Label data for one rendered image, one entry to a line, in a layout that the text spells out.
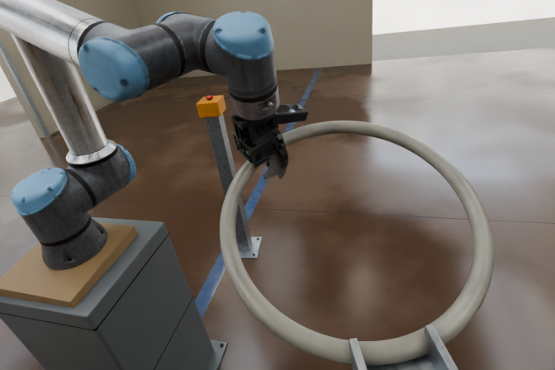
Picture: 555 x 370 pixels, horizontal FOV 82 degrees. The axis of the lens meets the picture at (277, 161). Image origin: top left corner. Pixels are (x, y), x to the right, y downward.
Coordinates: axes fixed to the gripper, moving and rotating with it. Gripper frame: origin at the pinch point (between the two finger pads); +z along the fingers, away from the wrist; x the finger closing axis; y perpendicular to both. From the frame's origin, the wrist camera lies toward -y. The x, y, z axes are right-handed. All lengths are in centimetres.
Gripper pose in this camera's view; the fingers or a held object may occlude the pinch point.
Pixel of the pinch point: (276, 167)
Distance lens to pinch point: 78.2
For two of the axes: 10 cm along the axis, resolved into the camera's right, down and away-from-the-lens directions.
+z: 1.0, 6.5, 7.5
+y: -7.9, 5.1, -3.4
